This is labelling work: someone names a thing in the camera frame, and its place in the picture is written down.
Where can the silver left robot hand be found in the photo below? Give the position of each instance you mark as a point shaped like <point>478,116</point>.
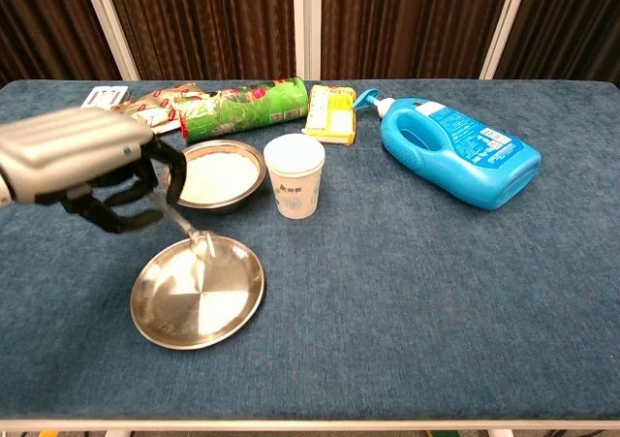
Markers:
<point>68,146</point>

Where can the stainless steel bowl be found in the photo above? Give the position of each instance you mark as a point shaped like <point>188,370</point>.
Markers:
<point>223,206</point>

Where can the stainless steel plate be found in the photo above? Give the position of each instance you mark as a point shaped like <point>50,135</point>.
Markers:
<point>194,301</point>

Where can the white paper cup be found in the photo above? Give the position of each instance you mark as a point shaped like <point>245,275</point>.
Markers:
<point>295,195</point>

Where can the red white snack bag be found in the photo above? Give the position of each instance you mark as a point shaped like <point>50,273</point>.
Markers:
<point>155,103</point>

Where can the brown pleated curtain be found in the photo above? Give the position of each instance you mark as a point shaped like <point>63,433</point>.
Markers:
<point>407,25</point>
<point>571,25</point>
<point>208,25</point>
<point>43,25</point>

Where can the green chip can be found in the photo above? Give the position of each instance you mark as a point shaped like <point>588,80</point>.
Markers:
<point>242,107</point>

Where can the yellow packet box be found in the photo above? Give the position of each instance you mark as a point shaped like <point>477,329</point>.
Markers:
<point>334,117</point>

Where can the blue felt table cover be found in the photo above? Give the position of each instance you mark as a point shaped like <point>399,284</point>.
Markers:
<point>387,287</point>

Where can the blue detergent pump bottle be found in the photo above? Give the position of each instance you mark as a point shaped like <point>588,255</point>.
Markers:
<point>484,170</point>

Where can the white plastic bracket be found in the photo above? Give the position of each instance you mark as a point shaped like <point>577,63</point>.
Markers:
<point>104,95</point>

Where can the white partition post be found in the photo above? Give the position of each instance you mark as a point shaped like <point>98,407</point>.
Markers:
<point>504,25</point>
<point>307,25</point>
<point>114,35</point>

